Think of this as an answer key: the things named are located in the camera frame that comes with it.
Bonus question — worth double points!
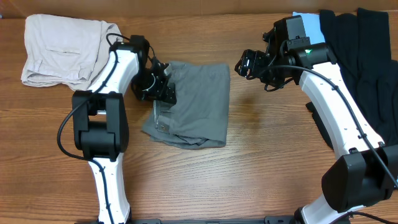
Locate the grey shorts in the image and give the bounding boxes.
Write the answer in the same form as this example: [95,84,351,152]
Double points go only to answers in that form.
[142,61,231,149]

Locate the light blue garment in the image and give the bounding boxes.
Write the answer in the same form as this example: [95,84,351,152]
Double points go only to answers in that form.
[292,12,325,44]

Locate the beige folded shorts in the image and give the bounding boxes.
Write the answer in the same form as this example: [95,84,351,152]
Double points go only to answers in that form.
[21,14,121,90]

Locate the black garment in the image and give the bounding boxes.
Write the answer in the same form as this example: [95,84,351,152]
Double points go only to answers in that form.
[320,8,397,146]

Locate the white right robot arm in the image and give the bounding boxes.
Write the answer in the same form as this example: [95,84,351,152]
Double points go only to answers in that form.
[234,15,397,224]

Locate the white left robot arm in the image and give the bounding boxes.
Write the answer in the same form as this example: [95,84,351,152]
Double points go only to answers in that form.
[67,35,177,223]

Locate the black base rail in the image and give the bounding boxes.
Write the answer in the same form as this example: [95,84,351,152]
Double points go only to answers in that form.
[127,215,296,224]

